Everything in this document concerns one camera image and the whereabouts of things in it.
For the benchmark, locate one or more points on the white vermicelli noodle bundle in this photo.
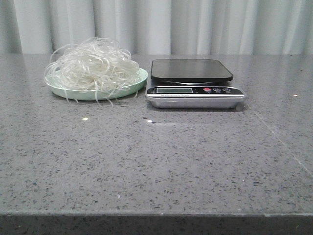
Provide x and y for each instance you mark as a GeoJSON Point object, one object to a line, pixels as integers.
{"type": "Point", "coordinates": [96, 64]}

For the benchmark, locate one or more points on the black silver kitchen scale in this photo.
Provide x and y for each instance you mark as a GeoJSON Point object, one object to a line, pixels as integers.
{"type": "Point", "coordinates": [192, 84]}

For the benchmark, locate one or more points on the light green round plate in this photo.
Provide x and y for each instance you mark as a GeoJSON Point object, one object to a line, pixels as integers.
{"type": "Point", "coordinates": [93, 95]}

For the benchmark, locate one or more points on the white pleated curtain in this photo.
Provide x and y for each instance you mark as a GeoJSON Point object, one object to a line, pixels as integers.
{"type": "Point", "coordinates": [160, 26]}

